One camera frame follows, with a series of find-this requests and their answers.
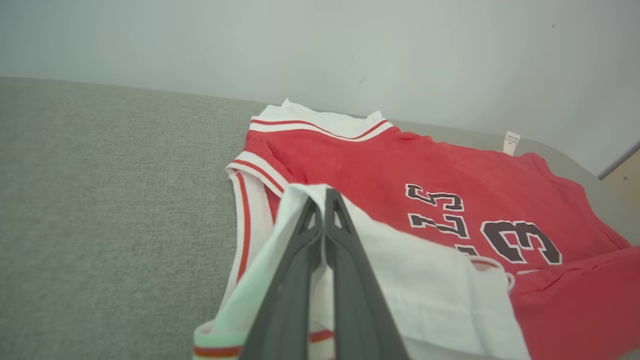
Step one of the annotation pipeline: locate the grey fabric sofa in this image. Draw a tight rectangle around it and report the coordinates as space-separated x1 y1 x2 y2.
0 76 640 360

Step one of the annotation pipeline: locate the red basketball jersey garment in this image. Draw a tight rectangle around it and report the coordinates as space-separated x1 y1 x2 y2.
192 98 640 360

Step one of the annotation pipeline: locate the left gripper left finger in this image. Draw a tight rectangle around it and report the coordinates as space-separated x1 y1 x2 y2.
239 196 325 360

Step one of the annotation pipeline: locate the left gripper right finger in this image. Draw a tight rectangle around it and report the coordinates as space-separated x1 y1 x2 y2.
323 188 412 360

